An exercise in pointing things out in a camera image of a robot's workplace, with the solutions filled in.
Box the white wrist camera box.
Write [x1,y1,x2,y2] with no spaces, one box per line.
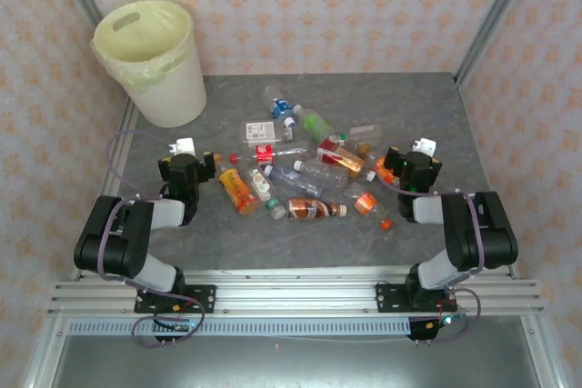
[167,136,196,157]
[410,136,438,158]

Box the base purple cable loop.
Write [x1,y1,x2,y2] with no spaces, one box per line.
[416,287,482,344]
[130,299,206,350]

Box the clear bottle green white cap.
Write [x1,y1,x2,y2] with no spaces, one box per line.
[333,123,385,147]

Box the large clear bottle blue print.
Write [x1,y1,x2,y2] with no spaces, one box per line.
[263,164,326,199]

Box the clear bottle blue label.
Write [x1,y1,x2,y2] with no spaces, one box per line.
[262,84,297,130]

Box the orange plastic bottle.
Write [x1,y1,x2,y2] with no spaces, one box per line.
[375,156,400,187]

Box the clear bottle orange label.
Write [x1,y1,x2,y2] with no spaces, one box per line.
[343,182,395,232]

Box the orange cardboard box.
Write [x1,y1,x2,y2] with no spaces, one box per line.
[316,138,378,183]

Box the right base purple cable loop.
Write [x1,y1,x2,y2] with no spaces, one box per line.
[416,287,482,344]

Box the grey metal lower panel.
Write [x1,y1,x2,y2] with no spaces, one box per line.
[49,335,542,388]

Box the small circuit board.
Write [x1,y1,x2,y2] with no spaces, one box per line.
[425,314,456,333]
[152,318,199,333]

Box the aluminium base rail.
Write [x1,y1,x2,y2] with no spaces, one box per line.
[47,268,545,319]

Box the flat clear bottle white label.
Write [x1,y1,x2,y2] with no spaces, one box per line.
[238,119,295,149]

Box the brown label drink bottle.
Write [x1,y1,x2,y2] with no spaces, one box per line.
[286,196,349,222]

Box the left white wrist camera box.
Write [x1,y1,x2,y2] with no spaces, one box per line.
[167,136,196,157]

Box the crushed clear bottle red label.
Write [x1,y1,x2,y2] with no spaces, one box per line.
[228,144,310,167]

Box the aluminium table side rail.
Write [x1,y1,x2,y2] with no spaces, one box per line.
[96,99,140,201]

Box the cream plastic waste bin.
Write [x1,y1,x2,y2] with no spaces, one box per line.
[93,0,208,129]

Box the bottle white green label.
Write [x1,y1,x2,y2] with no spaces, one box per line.
[246,166,276,202]

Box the orange juice bottle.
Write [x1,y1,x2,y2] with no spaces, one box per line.
[213,153,261,217]

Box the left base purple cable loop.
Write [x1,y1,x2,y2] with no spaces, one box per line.
[130,299,206,350]

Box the clear bottle green label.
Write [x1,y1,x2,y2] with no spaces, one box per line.
[292,104,338,144]

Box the white slotted cable duct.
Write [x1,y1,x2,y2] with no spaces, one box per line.
[67,318,413,337]

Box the translucent yellow-green bin liner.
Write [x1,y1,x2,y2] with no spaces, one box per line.
[89,0,195,94]

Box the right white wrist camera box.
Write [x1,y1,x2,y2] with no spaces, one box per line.
[410,136,438,158]

